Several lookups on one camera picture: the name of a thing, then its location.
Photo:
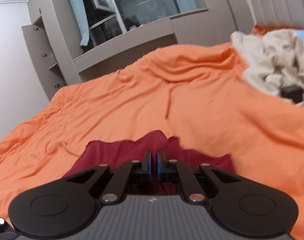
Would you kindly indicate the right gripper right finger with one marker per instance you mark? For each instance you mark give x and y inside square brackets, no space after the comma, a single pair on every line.
[239,205]

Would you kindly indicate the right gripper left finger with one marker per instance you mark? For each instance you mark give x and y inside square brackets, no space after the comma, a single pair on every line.
[66,206]

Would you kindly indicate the dark red shirt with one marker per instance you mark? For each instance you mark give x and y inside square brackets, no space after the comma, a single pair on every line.
[115,153]

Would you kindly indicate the cream white garment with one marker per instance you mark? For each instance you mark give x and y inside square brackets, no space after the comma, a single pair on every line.
[275,59]

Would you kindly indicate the orange bed sheet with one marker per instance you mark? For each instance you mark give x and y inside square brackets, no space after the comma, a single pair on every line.
[194,93]

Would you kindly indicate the grey window bench unit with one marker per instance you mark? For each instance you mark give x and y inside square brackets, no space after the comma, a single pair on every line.
[200,27]

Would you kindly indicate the grey wardrobe cabinet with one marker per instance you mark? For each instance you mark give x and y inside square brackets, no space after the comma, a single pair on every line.
[53,42]

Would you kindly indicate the window with dark glass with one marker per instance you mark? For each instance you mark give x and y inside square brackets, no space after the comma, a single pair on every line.
[103,22]

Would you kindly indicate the light blue curtain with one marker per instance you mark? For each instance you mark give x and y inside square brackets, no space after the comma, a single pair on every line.
[79,11]

